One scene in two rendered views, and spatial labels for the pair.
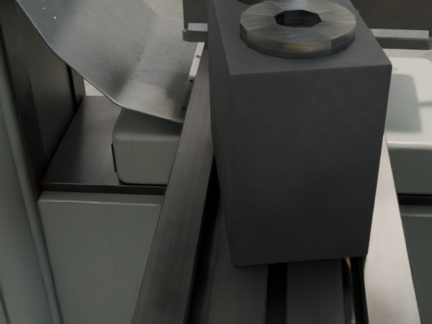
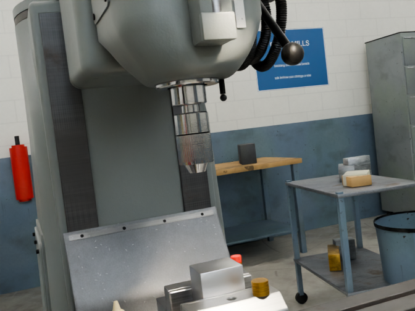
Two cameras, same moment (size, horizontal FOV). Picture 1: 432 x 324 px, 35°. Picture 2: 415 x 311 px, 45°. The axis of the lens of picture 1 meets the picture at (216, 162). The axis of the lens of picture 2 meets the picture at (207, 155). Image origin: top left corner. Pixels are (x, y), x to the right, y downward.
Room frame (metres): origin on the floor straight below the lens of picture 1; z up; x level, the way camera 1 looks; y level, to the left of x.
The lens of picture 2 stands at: (0.66, -0.72, 1.25)
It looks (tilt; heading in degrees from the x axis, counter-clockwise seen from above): 3 degrees down; 63
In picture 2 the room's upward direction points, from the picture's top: 7 degrees counter-clockwise
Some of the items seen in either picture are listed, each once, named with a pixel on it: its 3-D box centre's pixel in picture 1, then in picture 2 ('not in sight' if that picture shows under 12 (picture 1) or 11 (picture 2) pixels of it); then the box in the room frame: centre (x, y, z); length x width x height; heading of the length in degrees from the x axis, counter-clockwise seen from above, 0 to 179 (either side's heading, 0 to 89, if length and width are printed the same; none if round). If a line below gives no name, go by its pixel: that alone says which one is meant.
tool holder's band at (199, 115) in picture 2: not in sight; (191, 116); (0.95, -0.11, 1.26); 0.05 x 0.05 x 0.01
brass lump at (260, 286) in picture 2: not in sight; (260, 287); (0.99, -0.18, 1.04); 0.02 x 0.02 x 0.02
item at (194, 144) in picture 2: not in sight; (194, 141); (0.95, -0.11, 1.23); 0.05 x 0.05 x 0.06
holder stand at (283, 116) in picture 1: (283, 99); not in sight; (0.55, -0.06, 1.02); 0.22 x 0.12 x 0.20; 4
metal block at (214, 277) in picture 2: not in sight; (217, 286); (0.96, -0.11, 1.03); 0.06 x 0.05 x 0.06; 171
